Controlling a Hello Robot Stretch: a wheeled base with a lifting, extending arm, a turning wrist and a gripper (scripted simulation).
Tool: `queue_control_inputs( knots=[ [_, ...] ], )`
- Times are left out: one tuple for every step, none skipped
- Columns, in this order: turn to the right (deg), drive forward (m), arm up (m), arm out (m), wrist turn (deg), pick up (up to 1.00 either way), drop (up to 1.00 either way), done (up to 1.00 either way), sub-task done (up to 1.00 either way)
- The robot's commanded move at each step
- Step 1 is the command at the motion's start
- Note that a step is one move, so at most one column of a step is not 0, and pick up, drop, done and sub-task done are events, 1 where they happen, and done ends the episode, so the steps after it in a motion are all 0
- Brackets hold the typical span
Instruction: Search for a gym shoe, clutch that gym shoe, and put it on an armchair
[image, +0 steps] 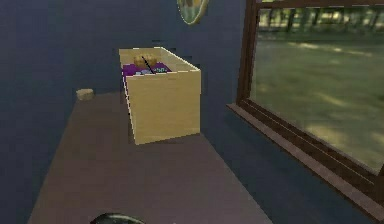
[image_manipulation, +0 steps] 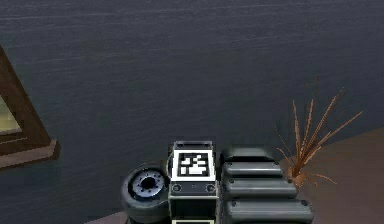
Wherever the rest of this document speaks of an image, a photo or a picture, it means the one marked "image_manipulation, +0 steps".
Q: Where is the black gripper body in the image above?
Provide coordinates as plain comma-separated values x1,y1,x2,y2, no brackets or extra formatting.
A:
120,164,172,224

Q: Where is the brown framed window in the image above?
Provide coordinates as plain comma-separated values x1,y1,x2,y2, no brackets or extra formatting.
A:
0,45,62,170

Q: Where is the orange dry house plant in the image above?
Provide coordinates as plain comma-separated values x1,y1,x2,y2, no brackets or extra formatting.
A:
273,77,364,190

